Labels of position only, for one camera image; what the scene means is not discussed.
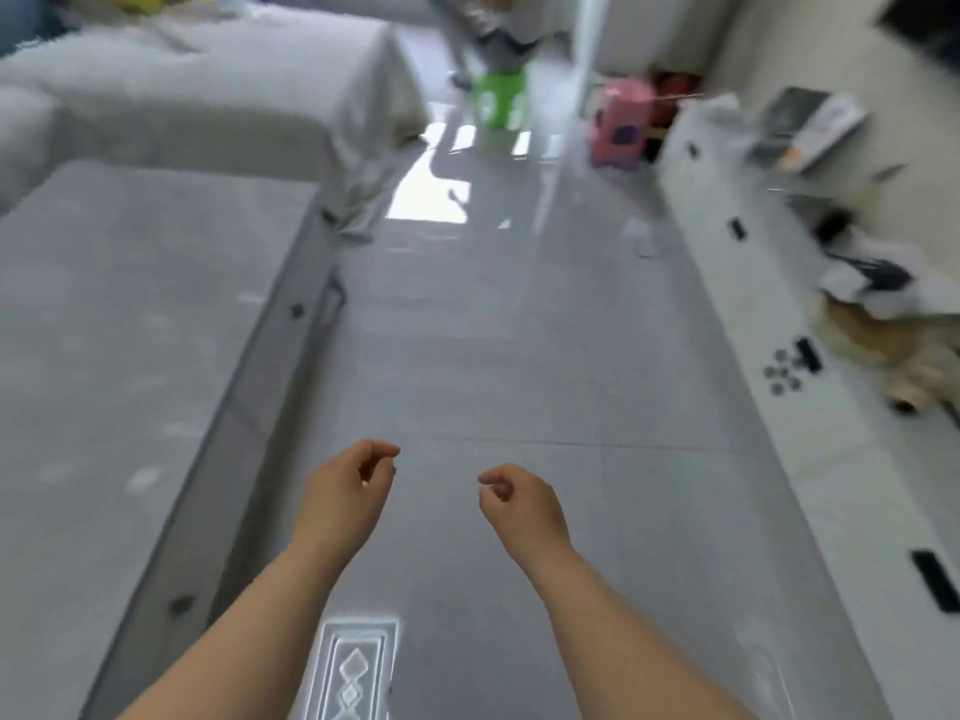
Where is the red box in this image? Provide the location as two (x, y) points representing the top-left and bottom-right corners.
(650, 66), (703, 132)

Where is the pink plastic stool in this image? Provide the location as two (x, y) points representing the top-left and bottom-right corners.
(588, 76), (655, 173)

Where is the white handwritten paper stack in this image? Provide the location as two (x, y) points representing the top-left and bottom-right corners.
(818, 231), (943, 320)

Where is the person's right hand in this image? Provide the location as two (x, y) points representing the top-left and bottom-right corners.
(477, 462), (577, 572)

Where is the yellow green bag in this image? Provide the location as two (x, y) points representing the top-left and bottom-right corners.
(71, 0), (215, 16)

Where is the grey marble table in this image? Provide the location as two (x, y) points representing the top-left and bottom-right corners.
(0, 158), (348, 720)

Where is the white calligraphy plaque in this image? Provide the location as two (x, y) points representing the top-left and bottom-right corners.
(779, 93), (871, 175)

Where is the person's right forearm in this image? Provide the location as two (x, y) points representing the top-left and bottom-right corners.
(513, 550), (759, 720)

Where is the person's left hand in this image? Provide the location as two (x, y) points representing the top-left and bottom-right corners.
(292, 439), (402, 567)

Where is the sofa with white cover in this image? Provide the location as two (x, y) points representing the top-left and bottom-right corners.
(0, 0), (430, 245)

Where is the black television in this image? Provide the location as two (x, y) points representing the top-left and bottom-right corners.
(875, 0), (960, 72)

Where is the green plastic stool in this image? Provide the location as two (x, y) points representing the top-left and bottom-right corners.
(472, 65), (532, 133)

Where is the golden flower-shaped snack tray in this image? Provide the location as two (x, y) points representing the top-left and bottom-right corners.
(813, 291), (960, 413)

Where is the teal cushion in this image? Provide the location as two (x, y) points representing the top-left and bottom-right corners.
(0, 0), (50, 57)

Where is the person's left forearm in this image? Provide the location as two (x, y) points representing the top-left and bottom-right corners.
(112, 535), (354, 720)

